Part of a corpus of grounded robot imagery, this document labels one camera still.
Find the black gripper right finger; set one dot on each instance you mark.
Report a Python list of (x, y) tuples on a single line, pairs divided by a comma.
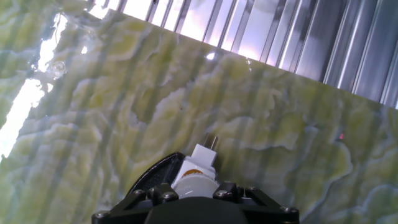
[(267, 211)]

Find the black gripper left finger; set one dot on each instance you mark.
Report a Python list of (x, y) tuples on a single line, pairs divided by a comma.
[(124, 208)]

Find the black C-clamp with steel screw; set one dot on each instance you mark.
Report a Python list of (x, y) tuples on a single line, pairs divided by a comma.
[(158, 174)]

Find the green marble pattern mat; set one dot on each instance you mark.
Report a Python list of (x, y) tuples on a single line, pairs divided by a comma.
[(186, 109)]

